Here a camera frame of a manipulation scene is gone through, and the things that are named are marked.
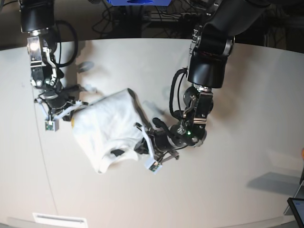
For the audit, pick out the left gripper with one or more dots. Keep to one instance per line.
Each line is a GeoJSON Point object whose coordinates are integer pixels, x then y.
{"type": "Point", "coordinates": [166, 138]}

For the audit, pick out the black power strip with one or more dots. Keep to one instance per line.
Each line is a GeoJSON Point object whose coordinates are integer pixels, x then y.
{"type": "Point", "coordinates": [191, 17]}

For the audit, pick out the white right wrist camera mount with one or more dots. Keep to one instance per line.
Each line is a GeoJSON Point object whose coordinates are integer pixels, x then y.
{"type": "Point", "coordinates": [51, 122]}

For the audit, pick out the white printed T-shirt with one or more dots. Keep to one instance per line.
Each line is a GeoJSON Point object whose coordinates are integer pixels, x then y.
{"type": "Point", "coordinates": [106, 131]}

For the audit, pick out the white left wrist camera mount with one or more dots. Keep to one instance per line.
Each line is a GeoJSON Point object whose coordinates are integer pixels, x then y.
{"type": "Point", "coordinates": [155, 161]}

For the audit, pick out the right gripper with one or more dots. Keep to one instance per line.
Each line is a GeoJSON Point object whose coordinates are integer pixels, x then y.
{"type": "Point", "coordinates": [59, 98]}

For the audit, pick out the dark tablet screen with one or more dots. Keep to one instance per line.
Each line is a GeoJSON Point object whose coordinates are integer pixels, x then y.
{"type": "Point", "coordinates": [297, 207]}

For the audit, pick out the white paper label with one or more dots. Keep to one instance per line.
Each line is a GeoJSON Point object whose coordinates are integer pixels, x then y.
{"type": "Point", "coordinates": [60, 221]}

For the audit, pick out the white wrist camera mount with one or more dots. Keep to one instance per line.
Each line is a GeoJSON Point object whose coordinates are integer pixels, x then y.
{"type": "Point", "coordinates": [51, 122]}
{"type": "Point", "coordinates": [155, 161]}

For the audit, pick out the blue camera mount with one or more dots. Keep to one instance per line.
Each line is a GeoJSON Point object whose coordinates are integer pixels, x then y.
{"type": "Point", "coordinates": [139, 2]}

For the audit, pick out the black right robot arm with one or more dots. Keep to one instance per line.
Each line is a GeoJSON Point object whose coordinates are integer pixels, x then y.
{"type": "Point", "coordinates": [38, 21]}

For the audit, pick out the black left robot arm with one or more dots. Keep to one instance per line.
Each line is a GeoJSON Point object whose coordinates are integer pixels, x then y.
{"type": "Point", "coordinates": [191, 91]}

